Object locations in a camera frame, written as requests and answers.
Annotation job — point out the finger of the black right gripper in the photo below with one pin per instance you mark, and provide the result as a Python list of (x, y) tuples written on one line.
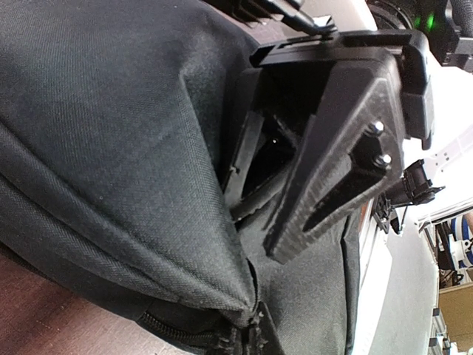
[(349, 153), (264, 149)]

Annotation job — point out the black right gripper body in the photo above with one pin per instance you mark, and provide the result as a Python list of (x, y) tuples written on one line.
[(443, 28)]

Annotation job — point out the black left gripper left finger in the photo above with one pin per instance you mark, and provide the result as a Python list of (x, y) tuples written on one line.
[(226, 342)]

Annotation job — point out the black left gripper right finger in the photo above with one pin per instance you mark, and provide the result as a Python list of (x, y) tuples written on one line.
[(261, 335)]

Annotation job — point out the black student backpack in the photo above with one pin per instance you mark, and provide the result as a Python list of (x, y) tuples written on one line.
[(115, 126)]

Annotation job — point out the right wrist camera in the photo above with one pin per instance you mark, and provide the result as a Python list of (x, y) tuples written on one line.
[(413, 189)]

